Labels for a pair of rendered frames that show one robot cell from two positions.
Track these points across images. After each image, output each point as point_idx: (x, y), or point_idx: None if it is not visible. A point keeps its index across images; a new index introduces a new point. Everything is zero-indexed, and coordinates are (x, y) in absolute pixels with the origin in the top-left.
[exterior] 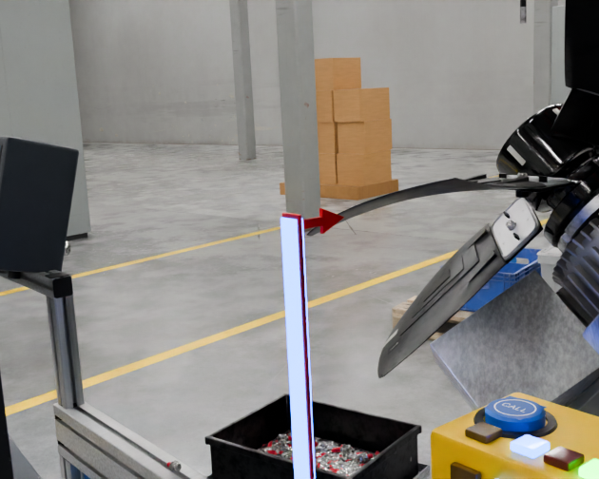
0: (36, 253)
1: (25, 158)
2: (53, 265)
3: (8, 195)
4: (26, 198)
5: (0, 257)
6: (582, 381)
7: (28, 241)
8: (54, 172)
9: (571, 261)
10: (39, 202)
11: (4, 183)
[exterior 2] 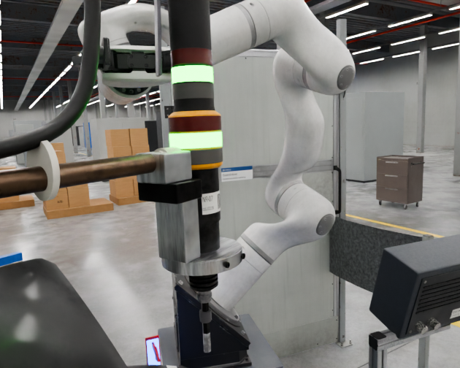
0: (388, 317)
1: (388, 263)
2: (395, 331)
3: (379, 278)
4: (386, 285)
5: (372, 307)
6: None
7: (385, 309)
8: (401, 279)
9: None
10: (392, 291)
11: (378, 271)
